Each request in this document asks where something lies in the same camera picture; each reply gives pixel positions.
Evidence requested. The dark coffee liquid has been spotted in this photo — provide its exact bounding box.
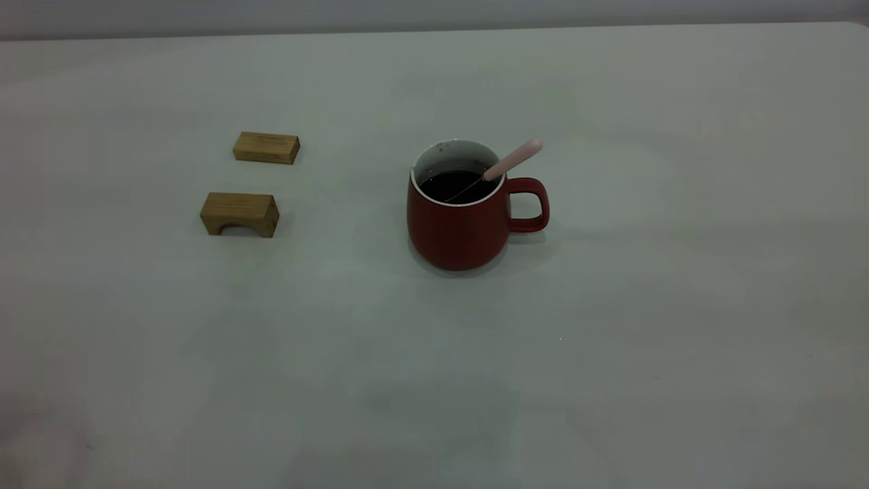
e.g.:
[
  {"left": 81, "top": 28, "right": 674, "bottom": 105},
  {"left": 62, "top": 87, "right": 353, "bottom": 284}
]
[{"left": 419, "top": 170, "right": 500, "bottom": 205}]

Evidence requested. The arched wooden block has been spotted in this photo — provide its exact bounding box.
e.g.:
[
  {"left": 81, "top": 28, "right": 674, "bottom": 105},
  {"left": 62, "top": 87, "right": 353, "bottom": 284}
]
[{"left": 200, "top": 192, "right": 280, "bottom": 238}]

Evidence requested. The pink handled metal spoon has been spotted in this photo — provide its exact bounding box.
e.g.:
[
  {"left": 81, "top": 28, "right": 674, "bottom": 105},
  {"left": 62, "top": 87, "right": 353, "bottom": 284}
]
[{"left": 445, "top": 139, "right": 544, "bottom": 204}]

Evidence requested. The red ceramic mug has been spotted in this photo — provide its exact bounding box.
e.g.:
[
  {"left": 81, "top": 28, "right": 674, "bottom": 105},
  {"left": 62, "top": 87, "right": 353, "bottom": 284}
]
[{"left": 406, "top": 139, "right": 551, "bottom": 272}]

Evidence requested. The flat wooden block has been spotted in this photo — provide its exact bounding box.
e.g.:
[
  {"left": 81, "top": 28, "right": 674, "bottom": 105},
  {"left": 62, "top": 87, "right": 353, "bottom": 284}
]
[{"left": 233, "top": 131, "right": 301, "bottom": 165}]

